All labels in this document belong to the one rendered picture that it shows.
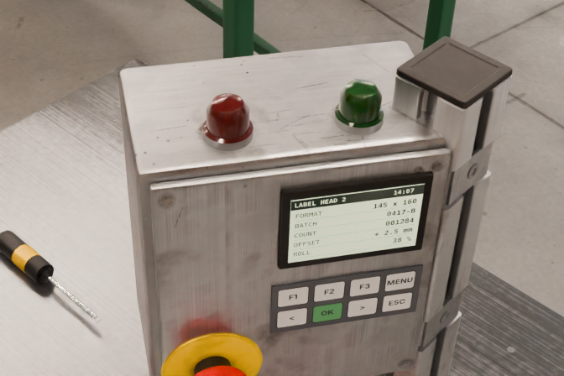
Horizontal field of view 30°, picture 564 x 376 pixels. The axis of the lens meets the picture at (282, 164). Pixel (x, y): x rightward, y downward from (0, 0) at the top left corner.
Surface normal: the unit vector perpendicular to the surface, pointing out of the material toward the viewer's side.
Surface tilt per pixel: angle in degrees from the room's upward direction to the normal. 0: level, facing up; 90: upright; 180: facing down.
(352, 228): 90
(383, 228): 90
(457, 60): 0
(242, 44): 90
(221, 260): 90
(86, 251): 0
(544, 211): 0
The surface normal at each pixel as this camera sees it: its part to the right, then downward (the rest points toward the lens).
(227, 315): 0.22, 0.64
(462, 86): 0.03, -0.76
